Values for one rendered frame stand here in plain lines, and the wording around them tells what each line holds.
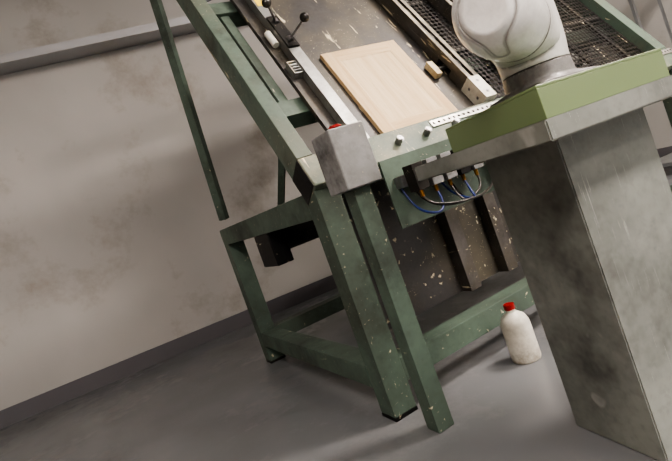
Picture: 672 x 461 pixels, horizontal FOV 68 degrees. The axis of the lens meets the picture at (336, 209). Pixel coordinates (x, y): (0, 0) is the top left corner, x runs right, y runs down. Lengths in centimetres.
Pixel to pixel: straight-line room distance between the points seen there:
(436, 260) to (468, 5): 129
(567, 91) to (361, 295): 90
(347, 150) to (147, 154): 302
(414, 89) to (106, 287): 296
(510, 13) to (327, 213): 86
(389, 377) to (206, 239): 277
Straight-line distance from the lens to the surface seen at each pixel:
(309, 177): 158
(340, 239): 160
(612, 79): 116
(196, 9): 219
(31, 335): 436
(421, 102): 203
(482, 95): 213
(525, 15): 101
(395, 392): 172
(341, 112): 183
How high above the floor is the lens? 74
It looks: 1 degrees down
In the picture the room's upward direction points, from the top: 20 degrees counter-clockwise
